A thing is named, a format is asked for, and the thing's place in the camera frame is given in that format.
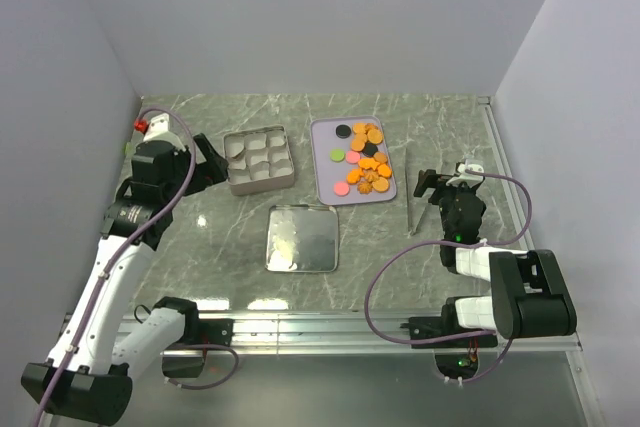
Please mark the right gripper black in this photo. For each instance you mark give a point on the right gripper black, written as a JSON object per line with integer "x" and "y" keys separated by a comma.
{"x": 429, "y": 180}

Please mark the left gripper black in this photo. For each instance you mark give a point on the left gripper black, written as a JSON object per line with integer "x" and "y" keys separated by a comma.
{"x": 212, "y": 171}

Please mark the metal tongs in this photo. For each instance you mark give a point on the metal tongs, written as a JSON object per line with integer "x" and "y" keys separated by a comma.
{"x": 412, "y": 228}

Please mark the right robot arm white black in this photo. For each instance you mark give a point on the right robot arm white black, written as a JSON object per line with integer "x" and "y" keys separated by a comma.
{"x": 528, "y": 295}

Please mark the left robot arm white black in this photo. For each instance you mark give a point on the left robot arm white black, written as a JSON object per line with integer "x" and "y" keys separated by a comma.
{"x": 89, "y": 374}

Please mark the square cookie tin with liners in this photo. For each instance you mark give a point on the square cookie tin with liners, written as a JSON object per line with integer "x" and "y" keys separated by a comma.
{"x": 259, "y": 160}

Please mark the orange round cookie bottom right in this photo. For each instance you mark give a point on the orange round cookie bottom right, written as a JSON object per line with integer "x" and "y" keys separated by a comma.
{"x": 381, "y": 185}

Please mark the orange round cookie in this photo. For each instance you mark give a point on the orange round cookie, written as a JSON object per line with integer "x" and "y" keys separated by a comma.
{"x": 381, "y": 185}
{"x": 359, "y": 128}

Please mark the orange flower cookie bottom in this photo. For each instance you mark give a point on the orange flower cookie bottom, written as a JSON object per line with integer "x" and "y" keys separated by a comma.
{"x": 364, "y": 188}

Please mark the black round cookie middle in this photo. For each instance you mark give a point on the black round cookie middle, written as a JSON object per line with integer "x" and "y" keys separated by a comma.
{"x": 369, "y": 149}

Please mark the black round cookie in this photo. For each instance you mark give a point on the black round cookie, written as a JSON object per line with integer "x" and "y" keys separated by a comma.
{"x": 369, "y": 149}
{"x": 343, "y": 131}

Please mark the orange cookie lower left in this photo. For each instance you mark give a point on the orange cookie lower left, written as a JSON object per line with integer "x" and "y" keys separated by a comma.
{"x": 354, "y": 176}

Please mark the lavender cookie tray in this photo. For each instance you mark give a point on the lavender cookie tray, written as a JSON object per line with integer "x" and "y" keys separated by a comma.
{"x": 327, "y": 172}

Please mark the pink round cookie upper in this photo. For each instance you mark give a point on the pink round cookie upper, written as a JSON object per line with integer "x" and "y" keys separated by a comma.
{"x": 352, "y": 157}

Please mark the pink round cookie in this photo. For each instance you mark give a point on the pink round cookie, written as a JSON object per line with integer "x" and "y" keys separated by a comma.
{"x": 352, "y": 157}
{"x": 341, "y": 189}

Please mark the pink round cookie lower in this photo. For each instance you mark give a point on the pink round cookie lower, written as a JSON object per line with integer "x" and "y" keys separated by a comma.
{"x": 341, "y": 189}

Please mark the orange round cookie top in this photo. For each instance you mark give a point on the orange round cookie top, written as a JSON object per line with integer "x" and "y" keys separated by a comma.
{"x": 359, "y": 128}

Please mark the green round cookie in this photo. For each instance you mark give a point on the green round cookie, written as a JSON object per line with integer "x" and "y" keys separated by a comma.
{"x": 337, "y": 155}

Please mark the black round cookie top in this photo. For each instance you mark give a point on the black round cookie top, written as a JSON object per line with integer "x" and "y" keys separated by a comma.
{"x": 343, "y": 131}

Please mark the silver tin lid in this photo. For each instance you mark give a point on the silver tin lid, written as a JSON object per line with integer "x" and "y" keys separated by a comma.
{"x": 302, "y": 239}

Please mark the aluminium side rail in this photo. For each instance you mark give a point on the aluminium side rail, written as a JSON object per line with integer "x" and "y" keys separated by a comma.
{"x": 512, "y": 191}

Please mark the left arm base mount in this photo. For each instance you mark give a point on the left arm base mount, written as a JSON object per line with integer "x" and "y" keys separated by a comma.
{"x": 181, "y": 361}

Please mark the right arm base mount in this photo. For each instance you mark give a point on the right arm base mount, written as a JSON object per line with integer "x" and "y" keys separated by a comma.
{"x": 454, "y": 359}

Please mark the aluminium front rail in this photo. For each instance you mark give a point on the aluminium front rail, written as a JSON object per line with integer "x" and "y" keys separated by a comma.
{"x": 344, "y": 332}

